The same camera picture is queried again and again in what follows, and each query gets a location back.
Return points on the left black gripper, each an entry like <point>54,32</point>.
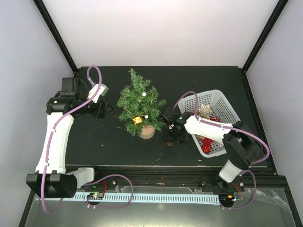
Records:
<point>100,110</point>

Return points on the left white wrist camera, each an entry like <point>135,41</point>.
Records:
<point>96,92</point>

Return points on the right black frame post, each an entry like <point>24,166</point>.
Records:
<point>277,11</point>

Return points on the white snowflake ornament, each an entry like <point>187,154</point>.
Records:
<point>204,111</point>

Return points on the left black frame post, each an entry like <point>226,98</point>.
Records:
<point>40,5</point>

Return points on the small green christmas tree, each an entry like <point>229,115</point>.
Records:
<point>153,105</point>

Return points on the white slotted cable duct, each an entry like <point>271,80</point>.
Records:
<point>145,198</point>

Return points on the red star ornament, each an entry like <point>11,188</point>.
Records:
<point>207,143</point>

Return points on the red santa hat ornament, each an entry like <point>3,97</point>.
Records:
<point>215,119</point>

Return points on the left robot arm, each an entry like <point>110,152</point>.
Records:
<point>50,179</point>

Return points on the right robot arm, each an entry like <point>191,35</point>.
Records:
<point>242,147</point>

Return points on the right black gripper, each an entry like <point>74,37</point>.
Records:
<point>167,137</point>

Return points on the red gift box ornament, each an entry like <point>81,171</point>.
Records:
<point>206,149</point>

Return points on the black frame post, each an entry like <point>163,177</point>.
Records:
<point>40,5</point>
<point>277,11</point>

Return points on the white plastic perforated basket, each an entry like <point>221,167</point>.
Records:
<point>221,110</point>

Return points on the dark brown pinecone ornament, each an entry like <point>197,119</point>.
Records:
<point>170,143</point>

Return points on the white ball string lights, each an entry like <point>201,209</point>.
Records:
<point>135,95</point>

